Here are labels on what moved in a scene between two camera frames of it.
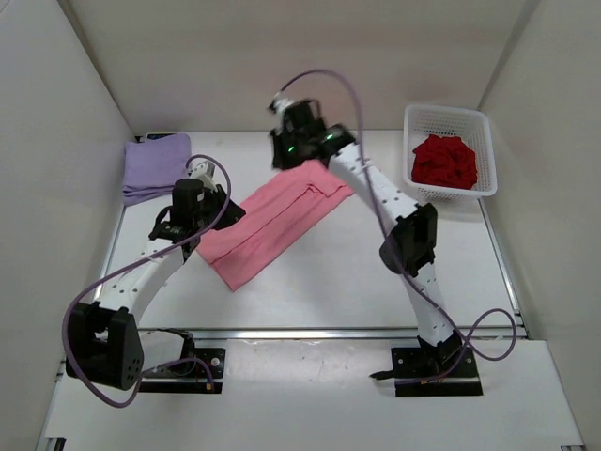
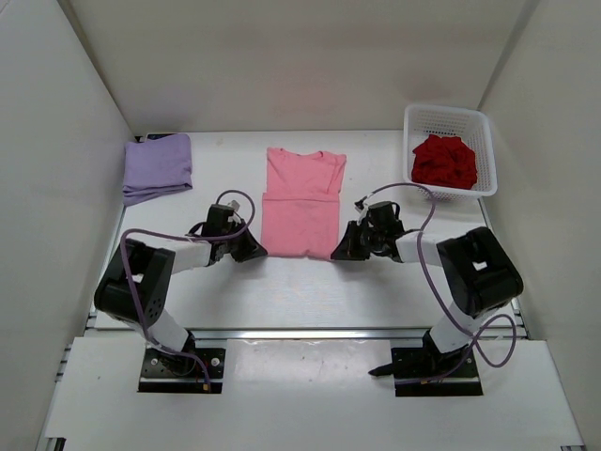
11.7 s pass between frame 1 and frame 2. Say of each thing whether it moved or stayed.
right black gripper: moved
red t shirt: stayed
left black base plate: stayed
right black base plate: stayed
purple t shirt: stayed
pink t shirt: moved
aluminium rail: stayed
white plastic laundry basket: stayed
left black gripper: moved
